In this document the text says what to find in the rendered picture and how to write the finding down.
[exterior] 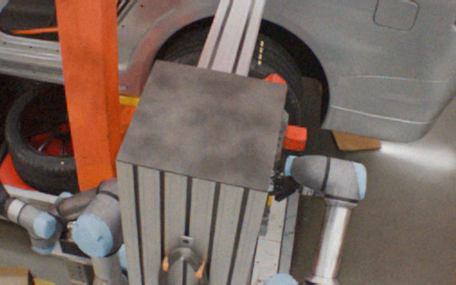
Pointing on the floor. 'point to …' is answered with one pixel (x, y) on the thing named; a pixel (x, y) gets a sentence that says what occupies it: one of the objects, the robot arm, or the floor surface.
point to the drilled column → (80, 273)
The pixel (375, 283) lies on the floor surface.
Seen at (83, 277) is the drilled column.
